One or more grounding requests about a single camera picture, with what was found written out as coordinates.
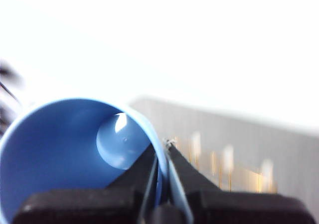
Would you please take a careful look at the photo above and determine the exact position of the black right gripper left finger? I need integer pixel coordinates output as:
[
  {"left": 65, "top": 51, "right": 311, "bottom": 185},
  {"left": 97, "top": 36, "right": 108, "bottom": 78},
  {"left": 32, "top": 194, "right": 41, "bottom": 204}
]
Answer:
[{"left": 12, "top": 143, "right": 159, "bottom": 224}]

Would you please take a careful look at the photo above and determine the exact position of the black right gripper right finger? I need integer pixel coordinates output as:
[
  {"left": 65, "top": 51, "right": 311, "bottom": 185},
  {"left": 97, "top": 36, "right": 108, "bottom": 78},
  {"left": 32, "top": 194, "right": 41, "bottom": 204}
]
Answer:
[{"left": 165, "top": 139, "right": 315, "bottom": 224}]

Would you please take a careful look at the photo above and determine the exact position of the blue ribbed cup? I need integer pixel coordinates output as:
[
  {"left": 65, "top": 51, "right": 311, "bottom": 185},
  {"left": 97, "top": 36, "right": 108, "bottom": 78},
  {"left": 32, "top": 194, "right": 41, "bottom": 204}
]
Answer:
[{"left": 0, "top": 97, "right": 195, "bottom": 224}]

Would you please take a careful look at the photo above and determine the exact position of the gold wire cup rack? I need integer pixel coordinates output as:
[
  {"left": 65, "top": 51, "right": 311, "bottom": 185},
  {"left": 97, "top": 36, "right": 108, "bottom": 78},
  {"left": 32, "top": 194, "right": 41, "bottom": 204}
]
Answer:
[{"left": 171, "top": 131, "right": 280, "bottom": 194}]

